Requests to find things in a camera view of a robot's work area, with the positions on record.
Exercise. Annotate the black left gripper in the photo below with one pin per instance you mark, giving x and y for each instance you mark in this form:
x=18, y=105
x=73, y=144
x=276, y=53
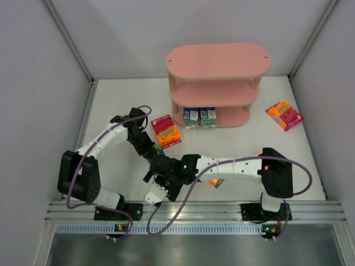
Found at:
x=150, y=148

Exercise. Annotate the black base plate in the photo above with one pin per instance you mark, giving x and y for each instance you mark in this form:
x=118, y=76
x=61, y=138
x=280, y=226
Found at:
x=254, y=213
x=130, y=212

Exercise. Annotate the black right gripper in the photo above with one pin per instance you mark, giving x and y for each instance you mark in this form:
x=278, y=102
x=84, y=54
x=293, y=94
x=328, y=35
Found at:
x=155, y=168

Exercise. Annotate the pink three-tier shelf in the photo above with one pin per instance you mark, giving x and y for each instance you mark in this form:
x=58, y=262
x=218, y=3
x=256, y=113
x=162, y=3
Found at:
x=224, y=76

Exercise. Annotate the pink orange sponge pack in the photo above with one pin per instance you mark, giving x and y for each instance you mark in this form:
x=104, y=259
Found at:
x=285, y=116
x=166, y=131

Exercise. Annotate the green orange sponge pack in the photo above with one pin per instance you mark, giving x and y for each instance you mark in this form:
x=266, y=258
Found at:
x=215, y=182

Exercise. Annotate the aluminium mounting rail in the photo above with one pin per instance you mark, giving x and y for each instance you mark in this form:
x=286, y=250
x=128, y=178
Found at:
x=196, y=218

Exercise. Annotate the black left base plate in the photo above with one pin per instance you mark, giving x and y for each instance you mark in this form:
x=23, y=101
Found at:
x=130, y=212

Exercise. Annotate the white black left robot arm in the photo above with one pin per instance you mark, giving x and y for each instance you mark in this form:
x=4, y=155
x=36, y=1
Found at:
x=79, y=175

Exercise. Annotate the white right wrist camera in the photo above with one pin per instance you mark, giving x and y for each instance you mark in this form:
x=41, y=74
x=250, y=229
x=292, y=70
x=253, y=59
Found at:
x=156, y=194

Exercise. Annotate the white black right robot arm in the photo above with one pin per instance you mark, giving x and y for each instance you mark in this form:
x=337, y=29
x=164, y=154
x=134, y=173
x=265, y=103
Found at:
x=270, y=169

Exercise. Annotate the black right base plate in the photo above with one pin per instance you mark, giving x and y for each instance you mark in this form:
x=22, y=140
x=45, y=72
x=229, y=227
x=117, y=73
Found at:
x=254, y=213

